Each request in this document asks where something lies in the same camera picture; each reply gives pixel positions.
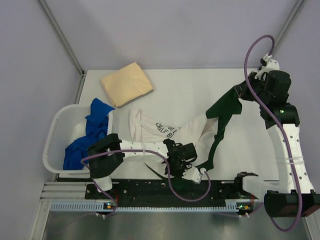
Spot blue t shirt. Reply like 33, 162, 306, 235
63, 98, 114, 171

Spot grey slotted cable duct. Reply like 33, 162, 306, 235
50, 201, 253, 213

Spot white and green t shirt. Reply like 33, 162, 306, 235
128, 87, 244, 193

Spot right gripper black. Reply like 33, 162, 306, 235
235, 71, 270, 106

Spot white plastic laundry basket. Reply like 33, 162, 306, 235
42, 104, 113, 175

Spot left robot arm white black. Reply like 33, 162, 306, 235
81, 133, 202, 199

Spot folded beige t shirt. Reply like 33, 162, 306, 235
100, 62, 154, 108

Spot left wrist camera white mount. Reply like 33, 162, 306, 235
182, 166, 207, 184

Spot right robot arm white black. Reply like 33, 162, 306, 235
233, 70, 320, 218

